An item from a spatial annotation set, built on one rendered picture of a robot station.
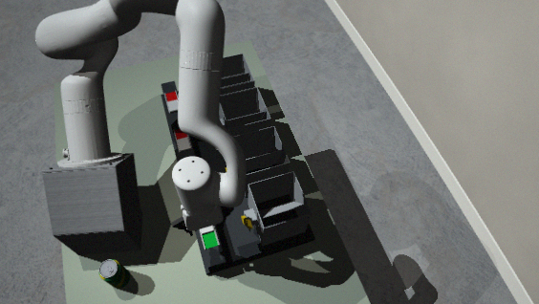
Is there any dark green drink can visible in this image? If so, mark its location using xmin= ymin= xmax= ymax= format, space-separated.
xmin=99 ymin=259 xmax=130 ymax=289

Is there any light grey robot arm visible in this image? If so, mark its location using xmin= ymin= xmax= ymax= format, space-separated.
xmin=35 ymin=0 xmax=247 ymax=218

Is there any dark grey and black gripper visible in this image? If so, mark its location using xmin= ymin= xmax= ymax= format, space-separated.
xmin=172 ymin=206 xmax=234 ymax=236

